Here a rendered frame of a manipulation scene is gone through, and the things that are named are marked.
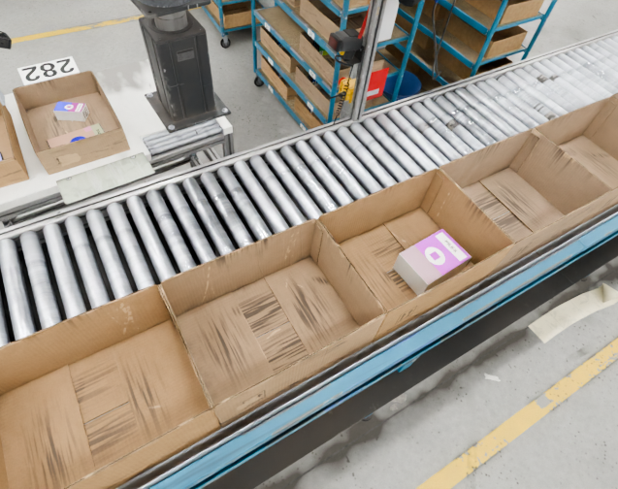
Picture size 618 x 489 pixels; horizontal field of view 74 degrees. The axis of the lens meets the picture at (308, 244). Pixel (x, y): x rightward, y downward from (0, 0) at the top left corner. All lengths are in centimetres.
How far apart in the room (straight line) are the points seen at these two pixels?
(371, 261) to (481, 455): 113
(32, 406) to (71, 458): 15
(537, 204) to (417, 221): 41
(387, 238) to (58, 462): 92
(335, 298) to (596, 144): 119
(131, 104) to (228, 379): 125
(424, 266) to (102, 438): 82
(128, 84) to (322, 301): 131
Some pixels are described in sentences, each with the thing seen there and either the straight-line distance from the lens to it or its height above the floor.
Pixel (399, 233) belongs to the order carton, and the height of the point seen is 89.
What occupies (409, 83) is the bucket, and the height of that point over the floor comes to 23.
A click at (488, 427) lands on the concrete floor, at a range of 207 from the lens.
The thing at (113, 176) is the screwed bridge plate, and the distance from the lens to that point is 159.
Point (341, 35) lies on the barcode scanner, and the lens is 159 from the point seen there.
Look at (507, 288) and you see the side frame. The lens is 121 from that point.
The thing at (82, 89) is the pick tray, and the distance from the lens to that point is 195.
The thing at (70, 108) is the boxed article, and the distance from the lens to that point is 184.
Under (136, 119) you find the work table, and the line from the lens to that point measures 180.
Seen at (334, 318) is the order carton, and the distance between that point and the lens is 104.
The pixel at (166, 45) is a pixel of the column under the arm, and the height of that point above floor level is 106.
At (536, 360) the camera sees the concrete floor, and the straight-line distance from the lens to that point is 229.
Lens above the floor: 182
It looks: 55 degrees down
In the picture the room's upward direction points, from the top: 7 degrees clockwise
